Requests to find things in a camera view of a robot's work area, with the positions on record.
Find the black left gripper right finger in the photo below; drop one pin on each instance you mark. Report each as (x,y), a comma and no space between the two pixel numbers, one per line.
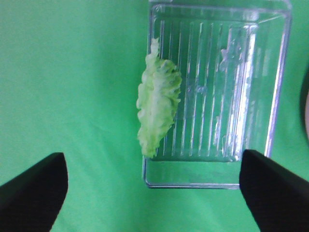
(277,198)

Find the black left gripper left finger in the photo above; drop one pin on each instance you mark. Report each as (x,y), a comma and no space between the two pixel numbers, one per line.
(31,201)

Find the green lettuce leaf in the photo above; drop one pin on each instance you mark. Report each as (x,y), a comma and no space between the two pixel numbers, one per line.
(158,99)

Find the pink round plate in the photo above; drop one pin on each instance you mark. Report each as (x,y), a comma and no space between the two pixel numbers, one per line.
(302,103)

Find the clear left plastic tray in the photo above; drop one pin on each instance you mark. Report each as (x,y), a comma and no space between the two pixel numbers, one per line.
(231,54)

